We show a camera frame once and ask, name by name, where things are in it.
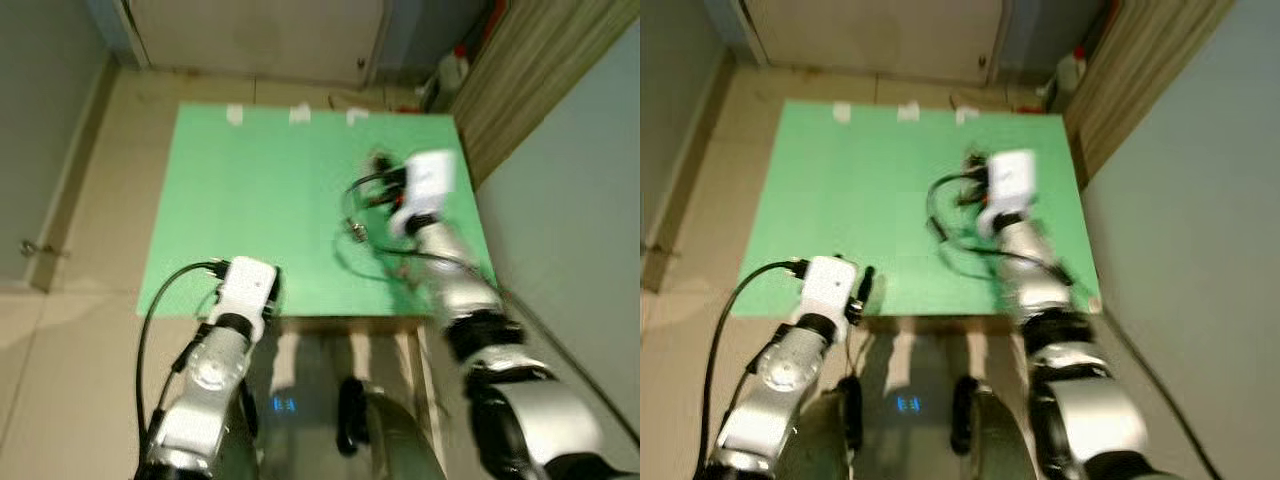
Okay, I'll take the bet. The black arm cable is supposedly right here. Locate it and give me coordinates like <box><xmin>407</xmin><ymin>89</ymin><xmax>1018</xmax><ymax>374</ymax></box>
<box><xmin>700</xmin><ymin>258</ymin><xmax>813</xmax><ymax>441</ymax></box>
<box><xmin>925</xmin><ymin>172</ymin><xmax>1073</xmax><ymax>283</ymax></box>
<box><xmin>338</xmin><ymin>170</ymin><xmax>483</xmax><ymax>283</ymax></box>
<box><xmin>135</xmin><ymin>260</ymin><xmax>227</xmax><ymax>441</ymax></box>

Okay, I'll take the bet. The white bottle with red cap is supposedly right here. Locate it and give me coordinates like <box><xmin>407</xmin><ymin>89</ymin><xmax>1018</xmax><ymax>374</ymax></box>
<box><xmin>438</xmin><ymin>45</ymin><xmax>472</xmax><ymax>101</ymax></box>
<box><xmin>1056</xmin><ymin>46</ymin><xmax>1089</xmax><ymax>97</ymax></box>

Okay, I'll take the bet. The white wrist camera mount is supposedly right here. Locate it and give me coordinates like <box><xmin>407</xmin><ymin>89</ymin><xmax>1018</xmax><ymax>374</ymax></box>
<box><xmin>207</xmin><ymin>257</ymin><xmax>281</xmax><ymax>341</ymax></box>
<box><xmin>975</xmin><ymin>149</ymin><xmax>1038</xmax><ymax>239</ymax></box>
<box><xmin>388</xmin><ymin>150</ymin><xmax>458</xmax><ymax>239</ymax></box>
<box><xmin>795</xmin><ymin>255</ymin><xmax>863</xmax><ymax>336</ymax></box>

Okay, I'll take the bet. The white door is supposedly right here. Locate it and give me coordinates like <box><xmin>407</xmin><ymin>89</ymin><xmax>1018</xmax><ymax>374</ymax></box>
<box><xmin>122</xmin><ymin>0</ymin><xmax>393</xmax><ymax>88</ymax></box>
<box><xmin>742</xmin><ymin>0</ymin><xmax>1009</xmax><ymax>88</ymax></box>

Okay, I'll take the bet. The striped wooden panel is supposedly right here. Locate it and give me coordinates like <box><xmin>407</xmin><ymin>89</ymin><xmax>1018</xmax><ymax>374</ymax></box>
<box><xmin>1063</xmin><ymin>0</ymin><xmax>1239</xmax><ymax>189</ymax></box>
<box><xmin>448</xmin><ymin>0</ymin><xmax>641</xmax><ymax>189</ymax></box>

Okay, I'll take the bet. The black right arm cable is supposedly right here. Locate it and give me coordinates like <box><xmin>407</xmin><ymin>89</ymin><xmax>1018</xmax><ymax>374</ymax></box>
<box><xmin>338</xmin><ymin>170</ymin><xmax>483</xmax><ymax>283</ymax></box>
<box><xmin>925</xmin><ymin>172</ymin><xmax>1073</xmax><ymax>283</ymax></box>

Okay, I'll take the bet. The dark robot torso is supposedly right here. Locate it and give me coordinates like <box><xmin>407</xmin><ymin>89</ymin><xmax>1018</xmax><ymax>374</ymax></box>
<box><xmin>780</xmin><ymin>375</ymin><xmax>1033</xmax><ymax>480</ymax></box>
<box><xmin>238</xmin><ymin>375</ymin><xmax>449</xmax><ymax>480</ymax></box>

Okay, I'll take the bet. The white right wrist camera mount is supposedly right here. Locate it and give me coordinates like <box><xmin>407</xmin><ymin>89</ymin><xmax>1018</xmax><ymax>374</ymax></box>
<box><xmin>975</xmin><ymin>149</ymin><xmax>1038</xmax><ymax>239</ymax></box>
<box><xmin>388</xmin><ymin>150</ymin><xmax>458</xmax><ymax>239</ymax></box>

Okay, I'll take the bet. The green table mat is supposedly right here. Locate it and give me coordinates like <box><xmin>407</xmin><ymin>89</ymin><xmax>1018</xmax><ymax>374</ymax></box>
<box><xmin>135</xmin><ymin>103</ymin><xmax>498</xmax><ymax>319</ymax></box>
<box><xmin>730</xmin><ymin>100</ymin><xmax>1101</xmax><ymax>319</ymax></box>

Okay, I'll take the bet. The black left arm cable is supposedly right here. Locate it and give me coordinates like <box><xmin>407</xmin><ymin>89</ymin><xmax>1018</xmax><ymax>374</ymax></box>
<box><xmin>135</xmin><ymin>260</ymin><xmax>227</xmax><ymax>441</ymax></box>
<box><xmin>700</xmin><ymin>258</ymin><xmax>813</xmax><ymax>441</ymax></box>

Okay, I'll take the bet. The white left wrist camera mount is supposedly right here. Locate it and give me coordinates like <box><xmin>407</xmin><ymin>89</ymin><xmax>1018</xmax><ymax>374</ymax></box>
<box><xmin>207</xmin><ymin>257</ymin><xmax>281</xmax><ymax>341</ymax></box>
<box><xmin>795</xmin><ymin>255</ymin><xmax>863</xmax><ymax>336</ymax></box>

